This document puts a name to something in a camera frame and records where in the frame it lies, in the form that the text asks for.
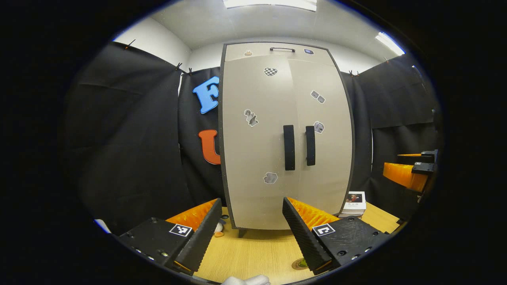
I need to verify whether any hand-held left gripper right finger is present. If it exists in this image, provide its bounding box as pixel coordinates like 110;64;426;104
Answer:
282;197;391;275

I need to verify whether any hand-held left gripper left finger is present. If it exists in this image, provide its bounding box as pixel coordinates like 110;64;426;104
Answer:
118;198;223;276

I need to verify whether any white cabinet door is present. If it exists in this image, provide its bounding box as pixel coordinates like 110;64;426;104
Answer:
288;59;354;215
221;55;300;230

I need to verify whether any white and grey cabinet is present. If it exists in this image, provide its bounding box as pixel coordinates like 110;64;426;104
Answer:
219;42;356;238

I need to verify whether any white cabinet drawer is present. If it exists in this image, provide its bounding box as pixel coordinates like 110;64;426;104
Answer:
224;43;335;66

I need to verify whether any white book with portrait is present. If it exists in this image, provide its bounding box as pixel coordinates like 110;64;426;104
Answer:
339;192;367;218

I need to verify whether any black backdrop cloth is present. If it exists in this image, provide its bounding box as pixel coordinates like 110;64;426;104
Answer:
63;42;442;235

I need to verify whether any rectangular ceiling light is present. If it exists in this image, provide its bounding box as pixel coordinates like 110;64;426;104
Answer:
223;0;318;12
375;32;406;56

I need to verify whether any black door handle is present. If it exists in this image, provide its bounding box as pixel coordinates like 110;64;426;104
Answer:
283;125;296;171
305;126;316;166

